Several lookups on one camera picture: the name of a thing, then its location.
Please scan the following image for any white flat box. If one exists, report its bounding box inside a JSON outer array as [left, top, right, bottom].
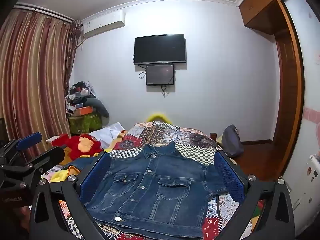
[[46, 135, 62, 145]]

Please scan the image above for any pile of clothes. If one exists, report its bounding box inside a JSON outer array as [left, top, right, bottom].
[[65, 81, 97, 113]]

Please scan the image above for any orange box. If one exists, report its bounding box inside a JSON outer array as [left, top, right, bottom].
[[72, 106, 93, 117]]

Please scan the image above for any green box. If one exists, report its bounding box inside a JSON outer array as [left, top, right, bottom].
[[68, 114, 103, 134]]

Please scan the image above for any blue denim jacket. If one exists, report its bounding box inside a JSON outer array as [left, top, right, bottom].
[[62, 141, 228, 239]]

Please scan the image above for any yellow plastic chair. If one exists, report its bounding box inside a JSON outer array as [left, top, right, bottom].
[[146, 112, 170, 124]]

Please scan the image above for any yellow towel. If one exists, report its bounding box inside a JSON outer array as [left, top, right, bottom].
[[50, 167, 80, 183]]

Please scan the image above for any white curtain rail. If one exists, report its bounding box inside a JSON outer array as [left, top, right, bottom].
[[15, 2, 75, 22]]

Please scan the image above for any patchwork printed blanket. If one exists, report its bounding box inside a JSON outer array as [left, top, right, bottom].
[[41, 120, 265, 240]]

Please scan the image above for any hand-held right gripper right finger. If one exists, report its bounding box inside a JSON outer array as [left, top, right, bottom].
[[214, 151, 297, 240]]

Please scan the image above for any white cloth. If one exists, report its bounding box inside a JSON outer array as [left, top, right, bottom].
[[89, 122, 128, 149]]

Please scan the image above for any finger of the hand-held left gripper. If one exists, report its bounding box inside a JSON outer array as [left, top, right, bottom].
[[15, 146, 67, 178], [1, 132, 43, 159]]

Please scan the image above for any striped brown curtain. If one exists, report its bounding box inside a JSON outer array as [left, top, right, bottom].
[[0, 4, 82, 150]]

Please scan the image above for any black wall television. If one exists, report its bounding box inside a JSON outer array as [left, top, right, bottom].
[[134, 34, 187, 65]]

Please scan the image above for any wooden door frame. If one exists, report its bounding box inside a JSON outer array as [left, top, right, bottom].
[[272, 0, 305, 178]]

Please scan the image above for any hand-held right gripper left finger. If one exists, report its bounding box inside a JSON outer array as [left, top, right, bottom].
[[29, 151, 112, 240]]

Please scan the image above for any grey bag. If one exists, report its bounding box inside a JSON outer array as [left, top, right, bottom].
[[221, 124, 244, 158]]

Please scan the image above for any white air conditioner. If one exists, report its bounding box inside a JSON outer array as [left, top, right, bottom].
[[81, 10, 125, 37]]

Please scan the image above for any white wardrobe door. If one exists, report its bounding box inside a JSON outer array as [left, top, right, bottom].
[[282, 0, 320, 235]]

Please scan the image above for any red plush toy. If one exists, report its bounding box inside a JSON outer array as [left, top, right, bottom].
[[52, 134, 104, 160]]

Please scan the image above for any small black monitor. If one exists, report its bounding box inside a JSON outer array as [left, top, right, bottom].
[[146, 64, 175, 86]]

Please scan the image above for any wooden overhead cabinet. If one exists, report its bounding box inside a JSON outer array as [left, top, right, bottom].
[[238, 0, 295, 35]]

